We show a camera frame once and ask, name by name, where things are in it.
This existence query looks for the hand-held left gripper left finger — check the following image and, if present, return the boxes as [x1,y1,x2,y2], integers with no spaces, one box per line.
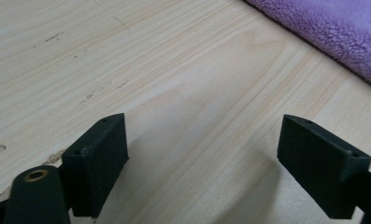
[61,112,130,218]

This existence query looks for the black and purple cloth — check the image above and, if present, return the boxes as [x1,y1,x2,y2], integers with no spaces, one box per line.
[243,0,371,91]

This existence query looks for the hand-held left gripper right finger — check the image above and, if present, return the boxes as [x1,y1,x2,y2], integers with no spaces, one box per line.
[277,114,371,220]

